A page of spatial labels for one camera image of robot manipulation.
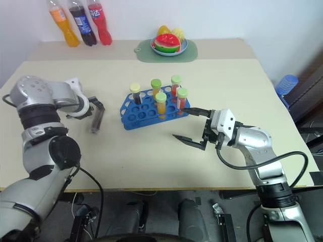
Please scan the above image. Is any dark liquid test tube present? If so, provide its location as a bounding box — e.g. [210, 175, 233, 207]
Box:
[89, 110, 103, 135]

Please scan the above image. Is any blue plate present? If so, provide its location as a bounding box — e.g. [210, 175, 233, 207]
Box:
[150, 37, 189, 56]

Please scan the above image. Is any dark rounded robot leg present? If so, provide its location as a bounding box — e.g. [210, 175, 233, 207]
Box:
[103, 198, 150, 239]
[177, 198, 210, 242]

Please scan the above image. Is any yellow-capped dark liquid tube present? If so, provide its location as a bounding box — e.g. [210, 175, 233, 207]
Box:
[129, 83, 142, 105]

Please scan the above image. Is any green-capped red liquid tube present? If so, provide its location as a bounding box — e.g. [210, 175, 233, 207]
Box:
[171, 75, 182, 98]

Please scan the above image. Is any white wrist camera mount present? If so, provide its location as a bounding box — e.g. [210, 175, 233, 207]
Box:
[67, 96, 91, 120]
[210, 108, 238, 147]

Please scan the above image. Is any green-capped orange liquid tube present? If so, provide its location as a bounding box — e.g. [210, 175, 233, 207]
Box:
[154, 92, 168, 119]

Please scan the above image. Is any blue test tube rack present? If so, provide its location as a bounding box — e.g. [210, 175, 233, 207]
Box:
[120, 85, 191, 131]

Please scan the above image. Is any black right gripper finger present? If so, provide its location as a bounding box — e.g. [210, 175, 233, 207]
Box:
[183, 107, 214, 119]
[172, 134, 209, 152]

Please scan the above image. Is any dark wooden cabinet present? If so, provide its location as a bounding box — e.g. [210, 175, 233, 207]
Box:
[287, 51, 323, 155]

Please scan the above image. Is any toy watermelon slice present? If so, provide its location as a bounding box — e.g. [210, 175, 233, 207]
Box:
[153, 33, 183, 54]

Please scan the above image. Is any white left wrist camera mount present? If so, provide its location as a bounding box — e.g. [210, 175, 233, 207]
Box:
[67, 96, 91, 120]

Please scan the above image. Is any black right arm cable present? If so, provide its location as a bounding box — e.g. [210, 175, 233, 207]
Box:
[216, 141, 309, 188]

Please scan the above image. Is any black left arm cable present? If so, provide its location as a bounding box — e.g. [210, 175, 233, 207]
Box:
[63, 165, 105, 241]

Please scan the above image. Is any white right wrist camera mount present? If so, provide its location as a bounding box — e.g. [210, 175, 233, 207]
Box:
[210, 108, 238, 147]

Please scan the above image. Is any green oval mat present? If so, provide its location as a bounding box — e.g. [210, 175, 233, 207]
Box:
[133, 38, 198, 63]

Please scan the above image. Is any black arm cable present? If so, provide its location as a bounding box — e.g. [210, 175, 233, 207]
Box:
[216, 141, 309, 188]
[63, 165, 105, 241]

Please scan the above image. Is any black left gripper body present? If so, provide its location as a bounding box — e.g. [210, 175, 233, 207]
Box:
[87, 96, 106, 113]

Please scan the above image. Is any green-capped yellow liquid tube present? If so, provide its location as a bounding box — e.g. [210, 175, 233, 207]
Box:
[150, 78, 163, 99]

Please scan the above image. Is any green-capped red labelled tube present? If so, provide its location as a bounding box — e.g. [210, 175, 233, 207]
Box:
[176, 87, 189, 116]

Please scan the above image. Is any orange soda bottle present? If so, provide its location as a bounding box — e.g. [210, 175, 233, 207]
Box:
[47, 0, 81, 48]

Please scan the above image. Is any blue ribbed water jug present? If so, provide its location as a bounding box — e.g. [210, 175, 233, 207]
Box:
[274, 74, 299, 109]

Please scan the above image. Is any orange-yellow toy fruit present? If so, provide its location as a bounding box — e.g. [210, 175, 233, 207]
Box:
[157, 25, 173, 37]

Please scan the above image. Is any black metal caster bracket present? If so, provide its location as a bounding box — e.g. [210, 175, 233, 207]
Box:
[211, 201, 237, 242]

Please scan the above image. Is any dark cola bottle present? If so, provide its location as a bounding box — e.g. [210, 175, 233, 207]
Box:
[67, 0, 97, 47]

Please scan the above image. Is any red soda bottle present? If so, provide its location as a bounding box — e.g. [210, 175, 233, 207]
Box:
[86, 0, 113, 46]

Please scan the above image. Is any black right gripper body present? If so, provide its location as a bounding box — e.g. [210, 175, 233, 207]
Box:
[202, 116, 226, 150]

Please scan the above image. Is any yellow bumpy toy fruit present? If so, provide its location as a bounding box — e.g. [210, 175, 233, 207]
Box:
[171, 27, 187, 41]

